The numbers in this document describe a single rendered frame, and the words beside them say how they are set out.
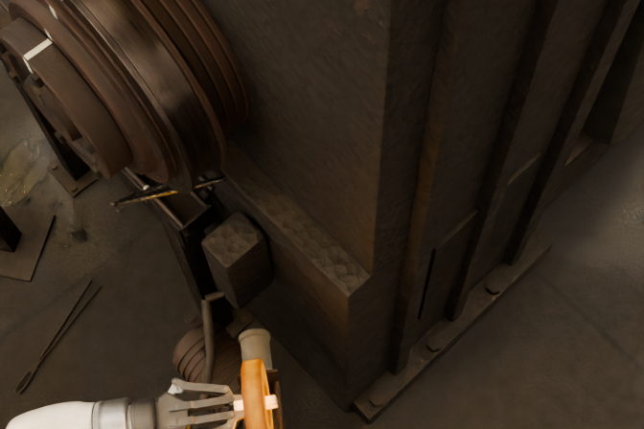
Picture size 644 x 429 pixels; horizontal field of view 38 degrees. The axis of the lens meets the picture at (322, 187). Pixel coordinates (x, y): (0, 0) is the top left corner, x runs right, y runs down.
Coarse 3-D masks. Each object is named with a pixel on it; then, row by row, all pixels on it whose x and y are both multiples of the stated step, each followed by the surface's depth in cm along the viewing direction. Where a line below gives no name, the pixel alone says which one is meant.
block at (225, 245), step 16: (224, 224) 172; (240, 224) 172; (208, 240) 170; (224, 240) 170; (240, 240) 170; (256, 240) 170; (208, 256) 172; (224, 256) 169; (240, 256) 169; (256, 256) 174; (224, 272) 170; (240, 272) 173; (256, 272) 180; (224, 288) 182; (240, 288) 179; (256, 288) 186; (240, 304) 186
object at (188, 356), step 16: (192, 336) 190; (224, 336) 193; (176, 352) 191; (192, 352) 189; (224, 352) 189; (240, 352) 191; (176, 368) 192; (192, 368) 189; (224, 368) 187; (240, 368) 188; (224, 384) 186
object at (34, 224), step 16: (0, 208) 243; (16, 208) 262; (0, 224) 244; (16, 224) 260; (32, 224) 260; (48, 224) 260; (0, 240) 249; (16, 240) 256; (32, 240) 257; (0, 256) 256; (16, 256) 256; (32, 256) 255; (0, 272) 254; (16, 272) 253; (32, 272) 253
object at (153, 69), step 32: (64, 0) 129; (96, 0) 128; (128, 0) 129; (96, 32) 127; (128, 32) 128; (128, 64) 127; (160, 64) 130; (160, 96) 131; (192, 96) 134; (160, 128) 136; (192, 128) 137; (192, 160) 141
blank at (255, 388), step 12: (252, 360) 157; (252, 372) 153; (264, 372) 161; (252, 384) 151; (264, 384) 158; (252, 396) 150; (264, 396) 154; (252, 408) 149; (264, 408) 151; (252, 420) 149; (264, 420) 149
